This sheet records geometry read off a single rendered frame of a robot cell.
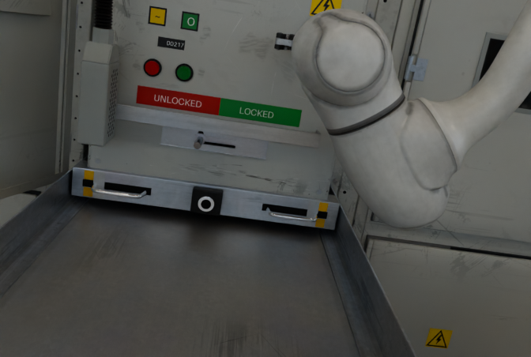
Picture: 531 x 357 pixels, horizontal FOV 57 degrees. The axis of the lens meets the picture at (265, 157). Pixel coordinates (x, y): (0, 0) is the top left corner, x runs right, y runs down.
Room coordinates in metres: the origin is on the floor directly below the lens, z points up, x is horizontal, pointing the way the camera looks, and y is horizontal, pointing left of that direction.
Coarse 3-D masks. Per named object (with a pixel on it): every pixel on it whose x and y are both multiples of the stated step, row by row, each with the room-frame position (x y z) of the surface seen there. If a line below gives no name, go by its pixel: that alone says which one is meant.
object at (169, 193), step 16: (80, 176) 0.90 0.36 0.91; (112, 176) 0.91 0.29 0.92; (128, 176) 0.91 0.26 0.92; (144, 176) 0.91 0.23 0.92; (80, 192) 0.90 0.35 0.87; (128, 192) 0.91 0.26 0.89; (160, 192) 0.91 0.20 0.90; (176, 192) 0.92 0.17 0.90; (224, 192) 0.92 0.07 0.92; (240, 192) 0.93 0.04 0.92; (256, 192) 0.93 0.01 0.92; (176, 208) 0.92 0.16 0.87; (224, 208) 0.92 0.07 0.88; (240, 208) 0.93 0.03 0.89; (256, 208) 0.93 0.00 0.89; (272, 208) 0.93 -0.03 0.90; (288, 208) 0.93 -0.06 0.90; (304, 208) 0.94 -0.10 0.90; (336, 208) 0.94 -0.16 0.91; (304, 224) 0.94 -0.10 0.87
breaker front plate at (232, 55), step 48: (144, 0) 0.92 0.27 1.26; (192, 0) 0.93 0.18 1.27; (240, 0) 0.93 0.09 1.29; (288, 0) 0.94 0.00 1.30; (144, 48) 0.92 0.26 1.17; (192, 48) 0.93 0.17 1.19; (240, 48) 0.93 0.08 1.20; (240, 96) 0.94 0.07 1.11; (288, 96) 0.94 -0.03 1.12; (144, 144) 0.92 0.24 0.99; (192, 144) 0.93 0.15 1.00; (240, 144) 0.93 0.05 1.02; (288, 144) 0.94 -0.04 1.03; (288, 192) 0.94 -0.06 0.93
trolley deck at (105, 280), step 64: (64, 256) 0.70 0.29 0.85; (128, 256) 0.73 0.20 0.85; (192, 256) 0.77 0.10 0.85; (256, 256) 0.80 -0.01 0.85; (320, 256) 0.85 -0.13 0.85; (0, 320) 0.52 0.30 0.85; (64, 320) 0.54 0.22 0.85; (128, 320) 0.56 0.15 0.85; (192, 320) 0.58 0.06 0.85; (256, 320) 0.61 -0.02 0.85; (320, 320) 0.63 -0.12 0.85
